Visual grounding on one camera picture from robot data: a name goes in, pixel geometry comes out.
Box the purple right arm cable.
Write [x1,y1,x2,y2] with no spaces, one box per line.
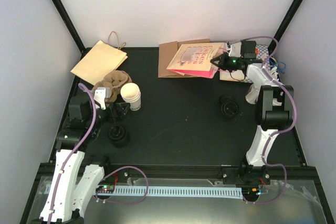
[226,36,298,204]

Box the black cup lid stack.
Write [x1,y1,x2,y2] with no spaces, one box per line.
[219,94,239,119]

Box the cake print paper bag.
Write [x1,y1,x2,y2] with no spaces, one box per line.
[166,42,226,79]

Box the white perforated front rail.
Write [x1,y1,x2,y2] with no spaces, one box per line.
[44,183,244,199]

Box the tan paper bag with handles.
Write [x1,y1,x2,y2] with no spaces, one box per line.
[70,31,128,85]

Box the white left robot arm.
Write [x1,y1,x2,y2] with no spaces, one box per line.
[31,96,130,223]

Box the white paper bag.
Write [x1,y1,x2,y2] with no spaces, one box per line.
[218,70,248,82]

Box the red blue patterned bag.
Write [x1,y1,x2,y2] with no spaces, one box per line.
[255,45,287,78]

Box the stack of black lids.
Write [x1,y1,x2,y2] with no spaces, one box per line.
[108,124,130,148]

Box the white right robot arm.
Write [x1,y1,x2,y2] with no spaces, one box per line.
[211,52,297,185]

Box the white paper coffee cup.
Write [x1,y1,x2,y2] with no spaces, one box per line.
[120,83,141,111]

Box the brown pulp cup carrier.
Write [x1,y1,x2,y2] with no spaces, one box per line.
[93,70,132,102]

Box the brown kraft paper bag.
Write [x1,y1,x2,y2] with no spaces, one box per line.
[157,38,211,78]

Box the white plastic cutlery bunch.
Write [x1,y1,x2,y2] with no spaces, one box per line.
[245,84,260,104]

